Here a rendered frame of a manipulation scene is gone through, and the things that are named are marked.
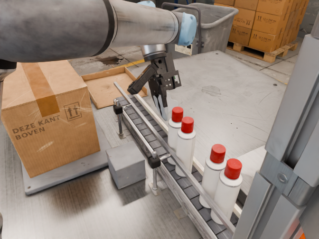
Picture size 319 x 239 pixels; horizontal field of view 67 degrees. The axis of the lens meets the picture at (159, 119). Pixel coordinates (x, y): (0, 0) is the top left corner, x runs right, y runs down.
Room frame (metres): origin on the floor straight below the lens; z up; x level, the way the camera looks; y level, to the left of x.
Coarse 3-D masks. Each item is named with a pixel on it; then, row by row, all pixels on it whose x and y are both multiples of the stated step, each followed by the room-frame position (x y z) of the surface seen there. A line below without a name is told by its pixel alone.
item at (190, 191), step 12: (132, 96) 0.96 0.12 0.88; (144, 108) 0.87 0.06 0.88; (132, 120) 0.78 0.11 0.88; (144, 132) 0.70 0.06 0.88; (156, 144) 0.64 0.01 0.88; (168, 168) 0.52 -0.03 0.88; (192, 168) 0.52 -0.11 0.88; (180, 180) 0.48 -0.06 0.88; (192, 192) 0.43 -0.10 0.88; (204, 216) 0.36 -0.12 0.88; (216, 228) 0.33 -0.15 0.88
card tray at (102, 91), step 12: (96, 72) 1.23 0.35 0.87; (108, 72) 1.26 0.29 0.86; (120, 72) 1.30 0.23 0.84; (96, 84) 1.16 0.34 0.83; (108, 84) 1.16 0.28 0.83; (120, 84) 1.16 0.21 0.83; (96, 96) 1.04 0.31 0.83; (108, 96) 1.04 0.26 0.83; (120, 96) 1.04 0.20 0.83; (144, 96) 1.04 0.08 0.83; (96, 108) 0.93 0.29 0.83
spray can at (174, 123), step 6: (174, 108) 0.57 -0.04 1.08; (180, 108) 0.57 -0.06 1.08; (174, 114) 0.55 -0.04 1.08; (180, 114) 0.55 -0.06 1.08; (174, 120) 0.55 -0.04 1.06; (180, 120) 0.55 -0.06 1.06; (168, 126) 0.56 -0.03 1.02; (174, 126) 0.54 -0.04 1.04; (180, 126) 0.54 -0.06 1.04; (168, 132) 0.56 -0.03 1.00; (174, 132) 0.54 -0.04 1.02; (168, 138) 0.56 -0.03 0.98; (174, 138) 0.54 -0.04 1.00; (168, 144) 0.55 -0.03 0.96; (174, 144) 0.54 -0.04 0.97; (174, 150) 0.54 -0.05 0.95; (168, 162) 0.55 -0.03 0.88; (174, 162) 0.54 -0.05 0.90
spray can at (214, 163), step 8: (216, 144) 0.42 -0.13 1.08; (216, 152) 0.39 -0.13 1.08; (224, 152) 0.39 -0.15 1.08; (208, 160) 0.40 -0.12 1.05; (216, 160) 0.39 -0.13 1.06; (224, 160) 0.40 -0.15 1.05; (208, 168) 0.39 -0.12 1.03; (216, 168) 0.38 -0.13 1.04; (224, 168) 0.38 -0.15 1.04; (208, 176) 0.39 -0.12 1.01; (216, 176) 0.38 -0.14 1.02; (208, 184) 0.38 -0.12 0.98; (216, 184) 0.38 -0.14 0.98; (208, 192) 0.38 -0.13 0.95; (200, 200) 0.40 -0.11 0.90; (208, 208) 0.38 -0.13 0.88
